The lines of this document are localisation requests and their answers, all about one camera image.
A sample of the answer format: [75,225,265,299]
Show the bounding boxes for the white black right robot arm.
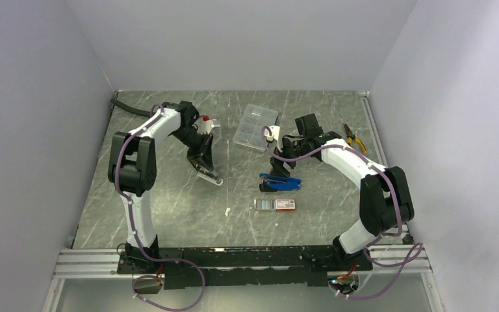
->
[260,114,415,270]

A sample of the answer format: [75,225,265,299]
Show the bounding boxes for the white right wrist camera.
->
[263,125,282,152]

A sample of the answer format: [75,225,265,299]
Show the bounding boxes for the yellow handled pliers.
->
[343,123,367,155]

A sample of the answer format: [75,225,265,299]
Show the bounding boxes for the aluminium frame rail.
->
[53,244,433,279]

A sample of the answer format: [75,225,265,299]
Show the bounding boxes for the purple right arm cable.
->
[261,125,424,302]

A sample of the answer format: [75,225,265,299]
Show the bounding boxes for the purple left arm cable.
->
[114,104,207,312]

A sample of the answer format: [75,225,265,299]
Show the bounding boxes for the clear plastic screw organizer box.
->
[233,104,279,151]

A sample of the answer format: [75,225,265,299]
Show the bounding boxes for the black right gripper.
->
[269,135,308,179]

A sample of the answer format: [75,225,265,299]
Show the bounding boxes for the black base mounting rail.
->
[117,245,373,290]

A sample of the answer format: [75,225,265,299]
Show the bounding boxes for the small beige white stapler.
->
[196,168,224,186]

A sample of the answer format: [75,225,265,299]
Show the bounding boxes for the dark corrugated hose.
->
[110,97,152,119]

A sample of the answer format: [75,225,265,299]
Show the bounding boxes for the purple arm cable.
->
[261,125,424,302]
[114,104,207,312]

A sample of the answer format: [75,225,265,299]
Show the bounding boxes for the blue black stapler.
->
[259,173,301,192]

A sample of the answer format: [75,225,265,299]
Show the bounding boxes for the red white staples box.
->
[253,199,296,211]

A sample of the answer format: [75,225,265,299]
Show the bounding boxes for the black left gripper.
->
[172,127,215,172]

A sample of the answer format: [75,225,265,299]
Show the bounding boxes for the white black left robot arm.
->
[108,101,224,273]

